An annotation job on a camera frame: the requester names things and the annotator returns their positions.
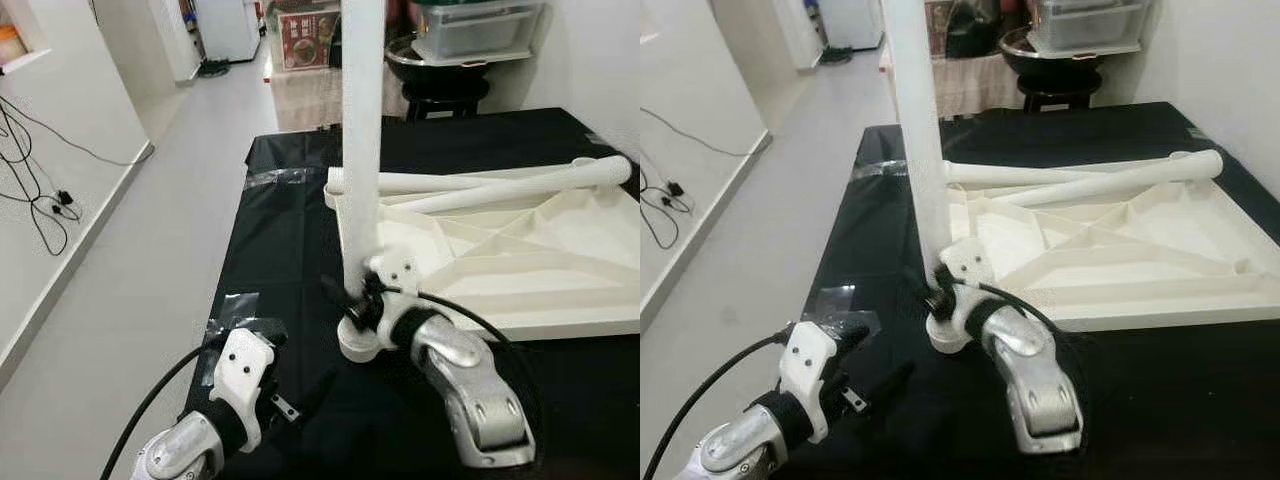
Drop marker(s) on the white plastic table leg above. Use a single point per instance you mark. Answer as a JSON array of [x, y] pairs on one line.
[[362, 130], [430, 183], [915, 130], [1110, 180], [1010, 175], [520, 185]]

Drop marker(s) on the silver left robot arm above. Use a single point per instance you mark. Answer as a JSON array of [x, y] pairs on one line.
[[175, 450], [745, 445]]

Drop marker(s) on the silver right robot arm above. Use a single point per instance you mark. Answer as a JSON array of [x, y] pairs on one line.
[[470, 390], [1035, 385]]

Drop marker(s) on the black table cloth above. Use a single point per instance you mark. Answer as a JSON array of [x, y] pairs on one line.
[[290, 250], [880, 250]]

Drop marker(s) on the clear tape strip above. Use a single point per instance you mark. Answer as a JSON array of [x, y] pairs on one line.
[[880, 168], [280, 177]]

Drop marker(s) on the beige tablecloth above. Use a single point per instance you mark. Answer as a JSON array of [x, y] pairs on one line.
[[310, 100], [980, 90]]

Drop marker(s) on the black round stool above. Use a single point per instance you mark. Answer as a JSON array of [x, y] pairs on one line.
[[442, 100], [1058, 95]]

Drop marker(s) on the black charger plug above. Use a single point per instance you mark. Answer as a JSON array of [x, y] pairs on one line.
[[65, 196], [678, 190]]

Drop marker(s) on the white plastic table top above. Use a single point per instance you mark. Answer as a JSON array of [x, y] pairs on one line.
[[580, 225], [1180, 225]]

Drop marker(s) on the small black bundle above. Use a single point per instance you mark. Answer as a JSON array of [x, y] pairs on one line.
[[215, 68], [832, 55]]

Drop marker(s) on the red printed box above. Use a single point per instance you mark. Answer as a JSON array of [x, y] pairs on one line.
[[937, 28], [308, 40]]

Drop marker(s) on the black bag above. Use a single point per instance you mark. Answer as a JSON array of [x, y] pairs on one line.
[[400, 22], [975, 30]]

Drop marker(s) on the white fridge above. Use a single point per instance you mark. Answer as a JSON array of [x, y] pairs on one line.
[[228, 28], [845, 22]]

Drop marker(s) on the clear plastic storage box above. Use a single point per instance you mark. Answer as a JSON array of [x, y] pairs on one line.
[[480, 32], [1090, 28]]

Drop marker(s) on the green round lid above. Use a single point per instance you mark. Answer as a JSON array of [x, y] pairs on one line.
[[480, 4]]

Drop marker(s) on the orange jar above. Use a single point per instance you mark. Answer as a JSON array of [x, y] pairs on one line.
[[12, 43]]

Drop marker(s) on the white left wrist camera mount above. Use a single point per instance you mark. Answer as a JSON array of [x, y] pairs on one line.
[[808, 355], [245, 365]]

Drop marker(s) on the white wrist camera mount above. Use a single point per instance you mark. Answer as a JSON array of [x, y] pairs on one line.
[[808, 355], [395, 270], [965, 262], [245, 365]]

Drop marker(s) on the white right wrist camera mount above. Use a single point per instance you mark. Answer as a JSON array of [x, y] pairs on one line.
[[395, 270], [965, 262]]

